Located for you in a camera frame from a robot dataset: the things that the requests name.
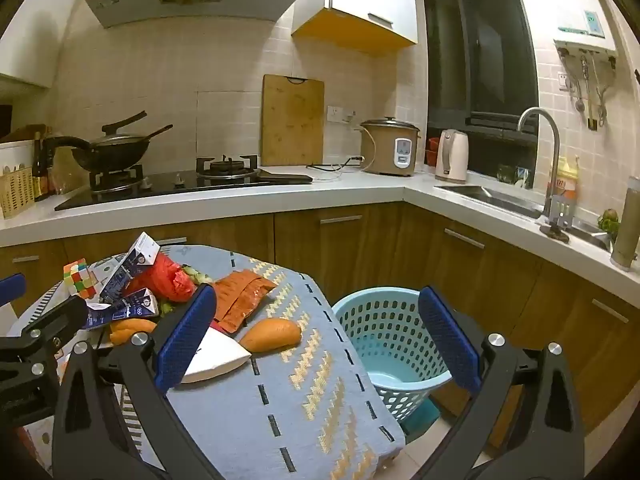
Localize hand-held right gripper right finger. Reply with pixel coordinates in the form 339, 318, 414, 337
415, 285, 586, 480

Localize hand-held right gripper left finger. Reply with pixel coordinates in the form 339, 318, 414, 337
51, 283, 217, 480

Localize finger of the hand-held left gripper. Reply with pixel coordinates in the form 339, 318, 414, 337
0, 273, 27, 307
0, 295, 90, 428

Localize red plastic bag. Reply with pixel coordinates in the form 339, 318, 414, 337
124, 252, 199, 304

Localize light blue plastic basket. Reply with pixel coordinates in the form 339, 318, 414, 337
332, 286, 451, 422

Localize blue white milk carton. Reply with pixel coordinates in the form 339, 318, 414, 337
99, 232, 162, 304
81, 287, 162, 331

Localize orange snack wrapper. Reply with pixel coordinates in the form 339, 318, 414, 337
212, 268, 279, 335

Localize colourful puzzle cube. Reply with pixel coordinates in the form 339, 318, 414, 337
63, 258, 99, 301

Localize green vegetable scrap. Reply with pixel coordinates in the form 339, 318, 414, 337
181, 264, 214, 287

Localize teal plastic object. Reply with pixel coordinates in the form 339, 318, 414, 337
399, 397, 442, 439

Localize yellow wicker basket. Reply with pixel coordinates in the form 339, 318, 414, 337
0, 166, 35, 220

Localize printed paper sheet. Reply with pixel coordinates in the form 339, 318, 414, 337
22, 402, 69, 477

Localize dark sauce bottles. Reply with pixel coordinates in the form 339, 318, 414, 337
31, 131, 57, 202

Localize brown wooden base cabinets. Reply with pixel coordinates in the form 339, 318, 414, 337
0, 200, 640, 438

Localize grey patterned tablecloth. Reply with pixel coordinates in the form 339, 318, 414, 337
10, 244, 407, 480

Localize steel kitchen sink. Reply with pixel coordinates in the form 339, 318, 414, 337
433, 184, 614, 252

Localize black gas stove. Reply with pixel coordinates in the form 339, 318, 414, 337
54, 155, 314, 212

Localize glass cups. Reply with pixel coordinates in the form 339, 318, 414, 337
497, 162, 531, 190

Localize black wok with lid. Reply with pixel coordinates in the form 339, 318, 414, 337
44, 110, 174, 174

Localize cream electric kettle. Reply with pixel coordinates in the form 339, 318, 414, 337
433, 129, 470, 184

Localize black flat tray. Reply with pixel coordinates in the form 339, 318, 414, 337
257, 168, 314, 185

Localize brown rice cooker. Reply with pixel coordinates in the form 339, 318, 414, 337
359, 117, 421, 177

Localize yellow dish soap bottle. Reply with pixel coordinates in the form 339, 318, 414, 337
547, 155, 580, 211

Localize green scrubber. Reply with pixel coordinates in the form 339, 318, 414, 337
597, 208, 621, 234

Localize tall beige bottle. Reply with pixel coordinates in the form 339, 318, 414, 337
609, 176, 640, 272

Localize steel kitchen faucet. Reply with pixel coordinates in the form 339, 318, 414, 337
517, 106, 564, 217

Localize wooden cutting board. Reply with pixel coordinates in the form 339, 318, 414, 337
260, 74, 325, 168

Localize dark kitchen window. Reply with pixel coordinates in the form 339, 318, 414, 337
422, 0, 540, 187

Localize white water heater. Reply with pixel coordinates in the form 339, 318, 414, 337
510, 0, 619, 56

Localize white power cable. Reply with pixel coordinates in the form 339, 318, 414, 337
305, 125, 377, 182

